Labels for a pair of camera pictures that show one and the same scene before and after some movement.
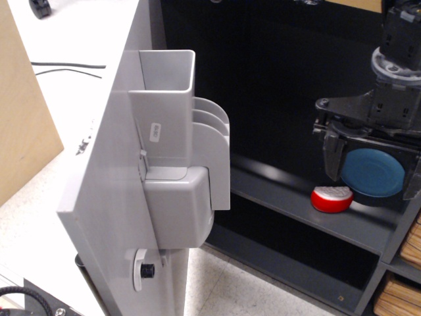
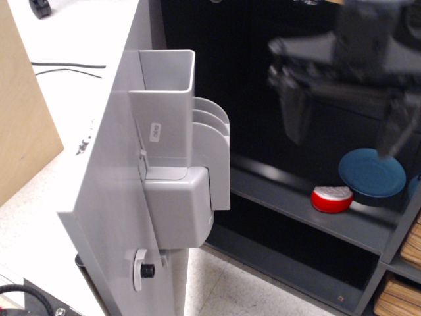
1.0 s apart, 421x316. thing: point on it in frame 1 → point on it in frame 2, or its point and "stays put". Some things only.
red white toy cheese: x=331 y=199 stays put
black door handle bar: x=97 y=298 stays put
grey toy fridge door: x=155 y=164 stays put
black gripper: x=396 y=108 → x=386 y=73
